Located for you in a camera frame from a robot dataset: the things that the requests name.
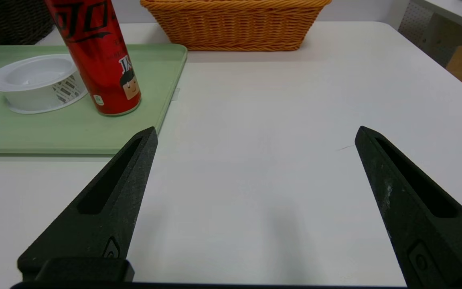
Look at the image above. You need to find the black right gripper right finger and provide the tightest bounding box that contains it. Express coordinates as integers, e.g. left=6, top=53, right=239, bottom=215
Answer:
left=355, top=126, right=462, bottom=286

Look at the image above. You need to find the red soda can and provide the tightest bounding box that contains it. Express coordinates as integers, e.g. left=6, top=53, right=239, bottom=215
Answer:
left=45, top=0, right=142, bottom=117

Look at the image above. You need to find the orange wicker basket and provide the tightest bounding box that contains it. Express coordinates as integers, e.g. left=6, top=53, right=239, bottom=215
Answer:
left=140, top=0, right=332, bottom=52

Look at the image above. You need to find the light green plastic tray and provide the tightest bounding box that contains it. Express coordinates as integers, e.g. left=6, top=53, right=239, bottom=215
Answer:
left=0, top=43, right=188, bottom=155

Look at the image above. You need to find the dark brown wicker basket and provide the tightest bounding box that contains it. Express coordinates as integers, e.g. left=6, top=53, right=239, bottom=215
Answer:
left=0, top=0, right=55, bottom=49

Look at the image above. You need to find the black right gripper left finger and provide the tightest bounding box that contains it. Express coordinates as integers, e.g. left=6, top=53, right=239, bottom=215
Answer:
left=17, top=126, right=158, bottom=281

